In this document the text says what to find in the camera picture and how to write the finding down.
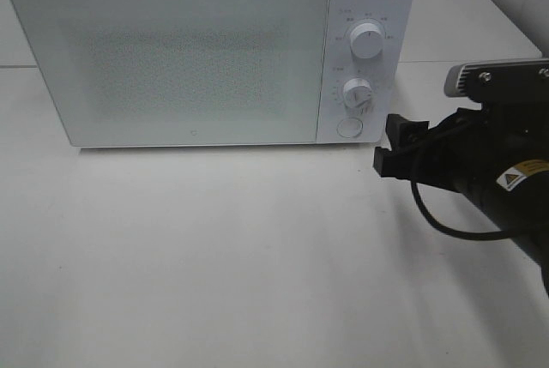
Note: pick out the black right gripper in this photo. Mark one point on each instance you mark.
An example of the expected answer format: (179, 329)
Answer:
(497, 155)

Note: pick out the round door release button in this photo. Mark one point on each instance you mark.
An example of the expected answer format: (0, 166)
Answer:
(350, 128)

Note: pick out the white microwave knob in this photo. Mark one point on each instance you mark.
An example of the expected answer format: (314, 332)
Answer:
(366, 39)
(357, 93)

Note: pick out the white microwave door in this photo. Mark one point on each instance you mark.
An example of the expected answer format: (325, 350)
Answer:
(136, 73)

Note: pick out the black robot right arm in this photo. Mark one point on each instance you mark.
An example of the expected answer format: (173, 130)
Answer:
(527, 225)

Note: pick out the white microwave oven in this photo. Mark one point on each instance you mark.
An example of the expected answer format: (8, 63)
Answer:
(369, 63)

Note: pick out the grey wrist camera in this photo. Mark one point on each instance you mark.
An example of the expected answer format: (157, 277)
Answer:
(504, 82)

